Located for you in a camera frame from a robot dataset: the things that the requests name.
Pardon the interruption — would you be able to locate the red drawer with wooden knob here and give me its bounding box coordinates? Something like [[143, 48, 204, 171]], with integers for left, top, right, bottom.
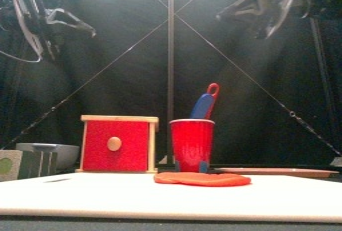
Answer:
[[81, 120, 151, 172]]

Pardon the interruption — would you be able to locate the grey bowl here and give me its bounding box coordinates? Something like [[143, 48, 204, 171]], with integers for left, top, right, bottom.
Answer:
[[15, 142, 81, 171]]

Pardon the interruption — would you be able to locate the blue and red plastic utensil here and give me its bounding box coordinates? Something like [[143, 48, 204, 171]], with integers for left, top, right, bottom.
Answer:
[[190, 82, 220, 120]]

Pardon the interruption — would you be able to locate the red plastic cup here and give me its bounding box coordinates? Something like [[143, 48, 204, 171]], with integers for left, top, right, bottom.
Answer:
[[168, 118, 216, 173]]

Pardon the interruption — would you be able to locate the dark green striped box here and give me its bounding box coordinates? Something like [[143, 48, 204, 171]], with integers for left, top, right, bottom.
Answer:
[[17, 150, 59, 179]]

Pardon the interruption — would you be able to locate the grey block with green circle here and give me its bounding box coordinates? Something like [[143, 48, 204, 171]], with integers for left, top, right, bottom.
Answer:
[[0, 149, 24, 183]]

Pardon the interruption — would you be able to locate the flat wooden plate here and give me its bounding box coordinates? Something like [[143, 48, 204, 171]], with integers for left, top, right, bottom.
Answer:
[[214, 167, 341, 179]]

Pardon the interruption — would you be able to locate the white cutting board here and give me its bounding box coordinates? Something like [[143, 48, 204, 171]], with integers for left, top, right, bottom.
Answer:
[[0, 172, 342, 224]]

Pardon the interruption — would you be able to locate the diagonal brace wire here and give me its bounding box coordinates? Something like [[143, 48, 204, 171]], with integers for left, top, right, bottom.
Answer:
[[0, 0, 224, 150], [129, 0, 342, 158]]

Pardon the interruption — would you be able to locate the vertical metal frame pole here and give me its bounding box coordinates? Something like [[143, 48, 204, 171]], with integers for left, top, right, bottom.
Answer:
[[165, 0, 176, 165]]

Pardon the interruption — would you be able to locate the dark slanted frame rod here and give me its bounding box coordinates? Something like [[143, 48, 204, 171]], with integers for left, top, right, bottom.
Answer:
[[308, 17, 342, 146]]

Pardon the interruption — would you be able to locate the wooden drawer box frame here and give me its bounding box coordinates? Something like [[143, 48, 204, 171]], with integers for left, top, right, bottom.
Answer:
[[75, 114, 160, 175]]

